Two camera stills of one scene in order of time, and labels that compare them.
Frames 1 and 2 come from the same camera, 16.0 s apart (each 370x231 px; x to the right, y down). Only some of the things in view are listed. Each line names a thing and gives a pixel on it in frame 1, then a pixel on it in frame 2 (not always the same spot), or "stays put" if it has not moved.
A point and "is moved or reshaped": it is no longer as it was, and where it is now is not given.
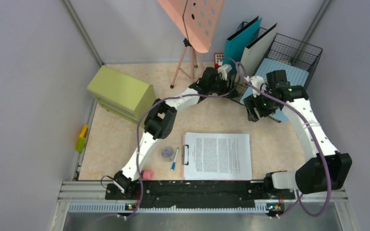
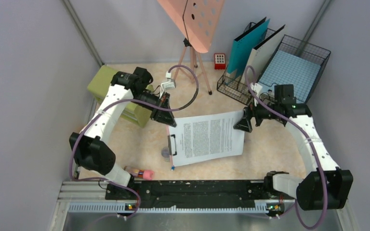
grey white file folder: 252,52 to 259,54
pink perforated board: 197,19 stays put
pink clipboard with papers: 216,156 to 202,137
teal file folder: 238,43 is moved or reshaped
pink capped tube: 147,174 stays put
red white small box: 218,60 stays put
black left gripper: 226,89 to 164,116
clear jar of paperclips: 167,153 stays put
